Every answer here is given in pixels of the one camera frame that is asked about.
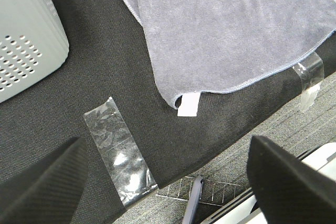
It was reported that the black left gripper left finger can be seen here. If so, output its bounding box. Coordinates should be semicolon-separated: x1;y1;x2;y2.
1;137;88;223

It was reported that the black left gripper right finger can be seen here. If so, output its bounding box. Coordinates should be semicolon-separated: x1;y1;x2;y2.
247;136;335;223

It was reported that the grey-blue microfibre towel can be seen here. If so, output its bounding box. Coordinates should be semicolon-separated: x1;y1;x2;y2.
123;0;335;108

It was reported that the clear tape strip left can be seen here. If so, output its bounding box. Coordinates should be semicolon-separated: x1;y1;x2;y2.
83;97;159;208

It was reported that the clear tape strip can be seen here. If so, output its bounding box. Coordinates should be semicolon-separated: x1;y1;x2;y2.
292;52;324;112
83;97;159;208

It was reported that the clear tape strip centre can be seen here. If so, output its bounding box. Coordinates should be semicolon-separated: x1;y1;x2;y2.
292;52;324;112

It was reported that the grey perforated laundry basket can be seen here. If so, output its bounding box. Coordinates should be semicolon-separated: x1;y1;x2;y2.
1;0;69;102

